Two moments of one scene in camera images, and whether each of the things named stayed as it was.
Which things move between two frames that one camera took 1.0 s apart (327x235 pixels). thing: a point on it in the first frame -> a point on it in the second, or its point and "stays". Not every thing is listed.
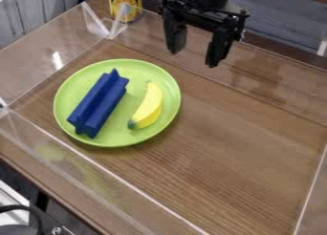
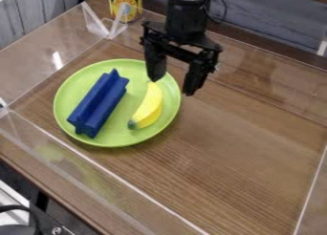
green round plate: [115, 135] stays
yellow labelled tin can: [126, 5] stays
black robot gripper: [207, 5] -> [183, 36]
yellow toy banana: [151, 108] stays
